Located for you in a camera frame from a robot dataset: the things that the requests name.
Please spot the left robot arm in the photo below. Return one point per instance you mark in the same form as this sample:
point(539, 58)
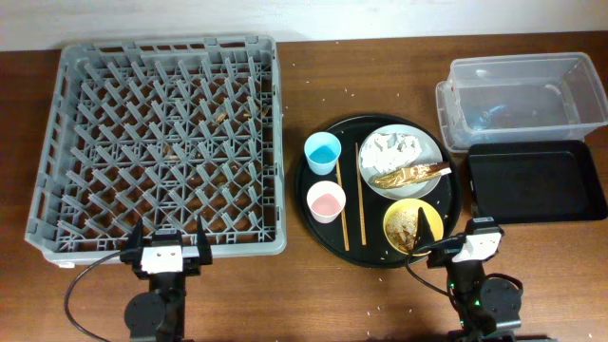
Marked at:
point(159, 313)

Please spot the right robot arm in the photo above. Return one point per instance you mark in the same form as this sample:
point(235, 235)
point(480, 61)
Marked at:
point(488, 305)

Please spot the white napkin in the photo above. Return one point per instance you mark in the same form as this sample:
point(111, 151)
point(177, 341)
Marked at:
point(389, 152)

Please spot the clear plastic bin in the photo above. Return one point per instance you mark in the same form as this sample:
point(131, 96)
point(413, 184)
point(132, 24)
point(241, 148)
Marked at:
point(520, 98)

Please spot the blue plastic cup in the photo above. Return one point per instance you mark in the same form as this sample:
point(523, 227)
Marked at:
point(322, 150)

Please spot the round black tray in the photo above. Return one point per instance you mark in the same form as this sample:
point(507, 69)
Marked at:
point(377, 253)

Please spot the yellow bowl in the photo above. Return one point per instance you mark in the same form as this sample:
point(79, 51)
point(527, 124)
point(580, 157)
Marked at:
point(412, 205)

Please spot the grey dishwasher rack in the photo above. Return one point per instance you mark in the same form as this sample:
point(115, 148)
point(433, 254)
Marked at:
point(166, 134)

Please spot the black rectangular tray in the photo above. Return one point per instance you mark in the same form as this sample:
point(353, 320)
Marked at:
point(535, 182)

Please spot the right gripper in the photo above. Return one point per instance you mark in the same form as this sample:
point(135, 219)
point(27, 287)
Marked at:
point(441, 256)

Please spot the wooden chopstick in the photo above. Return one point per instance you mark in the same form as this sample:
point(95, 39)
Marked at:
point(344, 222)
point(361, 206)

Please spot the food scraps pile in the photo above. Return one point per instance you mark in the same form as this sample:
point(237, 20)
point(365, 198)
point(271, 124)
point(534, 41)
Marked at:
point(401, 229)

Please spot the pink plastic cup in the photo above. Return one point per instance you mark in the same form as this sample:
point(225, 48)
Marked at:
point(324, 201)

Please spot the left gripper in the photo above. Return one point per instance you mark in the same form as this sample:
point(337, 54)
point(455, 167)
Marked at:
point(192, 265)

